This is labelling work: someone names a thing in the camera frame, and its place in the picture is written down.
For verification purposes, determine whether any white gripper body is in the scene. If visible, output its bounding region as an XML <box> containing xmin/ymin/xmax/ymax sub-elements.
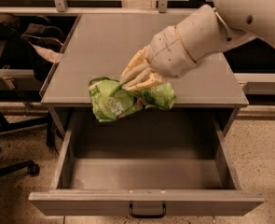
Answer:
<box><xmin>147</xmin><ymin>26</ymin><xmax>197</xmax><ymax>78</ymax></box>

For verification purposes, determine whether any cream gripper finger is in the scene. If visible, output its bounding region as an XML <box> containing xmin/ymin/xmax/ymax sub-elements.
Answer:
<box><xmin>120</xmin><ymin>67</ymin><xmax>166</xmax><ymax>91</ymax></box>
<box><xmin>121</xmin><ymin>46</ymin><xmax>151</xmax><ymax>78</ymax></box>

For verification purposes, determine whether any green rice chip bag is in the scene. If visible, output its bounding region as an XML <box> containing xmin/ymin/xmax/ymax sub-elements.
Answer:
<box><xmin>89</xmin><ymin>77</ymin><xmax>176</xmax><ymax>122</ymax></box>

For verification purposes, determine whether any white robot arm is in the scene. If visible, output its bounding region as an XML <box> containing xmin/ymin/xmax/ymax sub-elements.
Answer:
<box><xmin>120</xmin><ymin>0</ymin><xmax>275</xmax><ymax>91</ymax></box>

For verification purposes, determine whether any grey open top drawer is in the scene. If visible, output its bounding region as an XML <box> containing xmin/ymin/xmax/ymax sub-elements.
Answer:
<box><xmin>29</xmin><ymin>108</ymin><xmax>264</xmax><ymax>216</ymax></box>

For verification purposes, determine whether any dark bag with white lining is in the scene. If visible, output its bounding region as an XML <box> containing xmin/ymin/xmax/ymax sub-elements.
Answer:
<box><xmin>21</xmin><ymin>23</ymin><xmax>66</xmax><ymax>81</ymax></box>

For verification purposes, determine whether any grey cabinet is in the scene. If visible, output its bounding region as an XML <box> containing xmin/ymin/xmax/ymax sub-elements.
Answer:
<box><xmin>42</xmin><ymin>13</ymin><xmax>248</xmax><ymax>134</ymax></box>

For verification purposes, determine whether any metal window railing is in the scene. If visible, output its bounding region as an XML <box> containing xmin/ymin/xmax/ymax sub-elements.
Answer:
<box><xmin>0</xmin><ymin>0</ymin><xmax>225</xmax><ymax>17</ymax></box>

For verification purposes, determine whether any black office chair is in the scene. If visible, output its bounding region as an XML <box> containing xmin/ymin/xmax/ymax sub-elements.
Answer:
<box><xmin>0</xmin><ymin>12</ymin><xmax>56</xmax><ymax>184</ymax></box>

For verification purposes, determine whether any black drawer handle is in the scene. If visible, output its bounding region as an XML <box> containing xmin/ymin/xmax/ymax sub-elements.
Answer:
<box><xmin>129</xmin><ymin>203</ymin><xmax>167</xmax><ymax>218</ymax></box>

